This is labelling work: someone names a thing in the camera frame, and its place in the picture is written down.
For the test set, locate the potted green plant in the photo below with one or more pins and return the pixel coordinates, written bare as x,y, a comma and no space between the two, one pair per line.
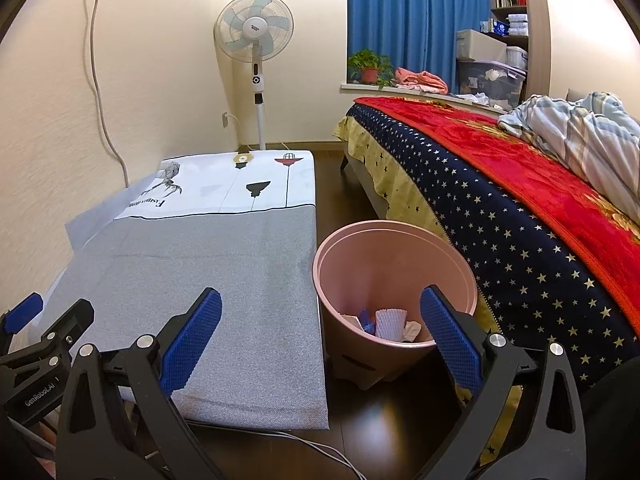
370,75

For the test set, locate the blue curtain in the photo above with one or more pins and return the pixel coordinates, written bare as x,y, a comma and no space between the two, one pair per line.
415,20

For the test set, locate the stack of white boxes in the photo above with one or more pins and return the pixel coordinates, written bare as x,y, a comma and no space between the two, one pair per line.
505,25

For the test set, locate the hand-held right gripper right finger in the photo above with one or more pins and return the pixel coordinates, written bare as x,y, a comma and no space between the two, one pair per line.
450,340

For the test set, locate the white standing fan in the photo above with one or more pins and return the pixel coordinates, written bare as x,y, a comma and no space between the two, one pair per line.
255,22

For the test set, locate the pale blue underlay sheet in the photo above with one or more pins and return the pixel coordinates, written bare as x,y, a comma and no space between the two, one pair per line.
87,225

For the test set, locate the grey storage box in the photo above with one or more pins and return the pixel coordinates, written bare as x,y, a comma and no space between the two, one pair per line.
480,47

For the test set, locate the foam net sleeve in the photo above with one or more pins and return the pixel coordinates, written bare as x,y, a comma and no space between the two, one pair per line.
392,322

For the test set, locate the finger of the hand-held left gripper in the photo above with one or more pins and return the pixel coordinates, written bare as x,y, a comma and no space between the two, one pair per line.
75,317
25,310

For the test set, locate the navy star bed sheet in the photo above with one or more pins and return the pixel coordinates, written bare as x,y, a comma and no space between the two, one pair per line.
500,240

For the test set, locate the pink trash bin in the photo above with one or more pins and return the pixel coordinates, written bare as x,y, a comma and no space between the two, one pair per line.
380,265

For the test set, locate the white lidded container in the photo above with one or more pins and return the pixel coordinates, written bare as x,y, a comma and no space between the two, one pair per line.
517,60

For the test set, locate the white tissue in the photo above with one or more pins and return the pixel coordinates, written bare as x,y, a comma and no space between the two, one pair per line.
412,331

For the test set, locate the striped blue duvet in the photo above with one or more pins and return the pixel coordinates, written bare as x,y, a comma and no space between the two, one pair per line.
590,130

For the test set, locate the clear plastic storage bin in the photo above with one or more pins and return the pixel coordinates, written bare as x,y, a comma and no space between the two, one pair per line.
480,82

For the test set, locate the white wall outlet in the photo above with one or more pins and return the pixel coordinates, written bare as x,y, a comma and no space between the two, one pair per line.
225,120

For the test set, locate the pink folded clothes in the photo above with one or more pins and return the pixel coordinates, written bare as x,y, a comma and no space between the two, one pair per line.
420,80

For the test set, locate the red blanket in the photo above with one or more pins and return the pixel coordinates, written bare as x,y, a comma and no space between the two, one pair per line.
500,150

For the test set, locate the wooden bookshelf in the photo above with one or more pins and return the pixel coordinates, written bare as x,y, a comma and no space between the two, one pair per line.
537,35

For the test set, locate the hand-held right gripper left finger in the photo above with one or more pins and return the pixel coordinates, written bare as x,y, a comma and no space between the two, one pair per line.
192,340

